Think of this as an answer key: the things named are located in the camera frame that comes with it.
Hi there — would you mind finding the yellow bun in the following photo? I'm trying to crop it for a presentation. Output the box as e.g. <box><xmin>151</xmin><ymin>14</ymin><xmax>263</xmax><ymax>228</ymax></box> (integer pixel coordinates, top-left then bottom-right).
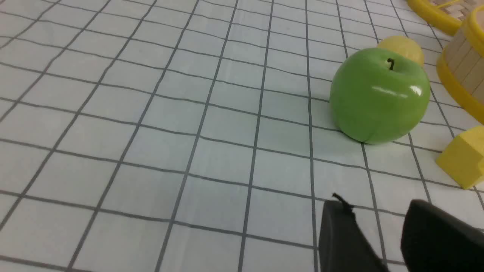
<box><xmin>377</xmin><ymin>36</ymin><xmax>425</xmax><ymax>66</ymax></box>

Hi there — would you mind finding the white grid tablecloth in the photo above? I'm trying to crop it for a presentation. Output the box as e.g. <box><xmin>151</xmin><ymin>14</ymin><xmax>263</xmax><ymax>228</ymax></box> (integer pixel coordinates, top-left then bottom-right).
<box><xmin>0</xmin><ymin>0</ymin><xmax>484</xmax><ymax>272</ymax></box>

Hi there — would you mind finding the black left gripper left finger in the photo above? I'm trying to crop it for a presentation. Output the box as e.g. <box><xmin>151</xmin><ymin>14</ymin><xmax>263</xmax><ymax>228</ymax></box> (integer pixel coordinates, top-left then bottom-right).
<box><xmin>318</xmin><ymin>193</ymin><xmax>388</xmax><ymax>272</ymax></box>

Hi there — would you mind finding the green apple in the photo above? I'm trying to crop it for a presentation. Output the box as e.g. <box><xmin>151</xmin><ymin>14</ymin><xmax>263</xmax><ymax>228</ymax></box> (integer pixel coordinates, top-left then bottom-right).
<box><xmin>329</xmin><ymin>48</ymin><xmax>431</xmax><ymax>144</ymax></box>

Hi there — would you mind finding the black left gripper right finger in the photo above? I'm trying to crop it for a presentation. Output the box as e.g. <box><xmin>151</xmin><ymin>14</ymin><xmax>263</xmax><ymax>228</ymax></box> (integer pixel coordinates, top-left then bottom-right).
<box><xmin>400</xmin><ymin>199</ymin><xmax>484</xmax><ymax>272</ymax></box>

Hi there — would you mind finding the woven bamboo steamer lid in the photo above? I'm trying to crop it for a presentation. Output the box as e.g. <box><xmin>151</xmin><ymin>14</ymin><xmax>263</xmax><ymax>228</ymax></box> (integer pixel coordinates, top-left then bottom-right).
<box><xmin>407</xmin><ymin>0</ymin><xmax>483</xmax><ymax>36</ymax></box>

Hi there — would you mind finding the yellow cube block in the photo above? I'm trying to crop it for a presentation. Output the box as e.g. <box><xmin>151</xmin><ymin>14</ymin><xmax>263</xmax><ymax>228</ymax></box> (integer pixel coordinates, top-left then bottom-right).
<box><xmin>436</xmin><ymin>126</ymin><xmax>484</xmax><ymax>190</ymax></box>

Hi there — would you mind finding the bamboo steamer tray yellow rim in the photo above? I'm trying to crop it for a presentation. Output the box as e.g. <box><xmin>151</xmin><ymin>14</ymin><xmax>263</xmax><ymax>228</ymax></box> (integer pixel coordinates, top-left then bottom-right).
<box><xmin>437</xmin><ymin>6</ymin><xmax>484</xmax><ymax>124</ymax></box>

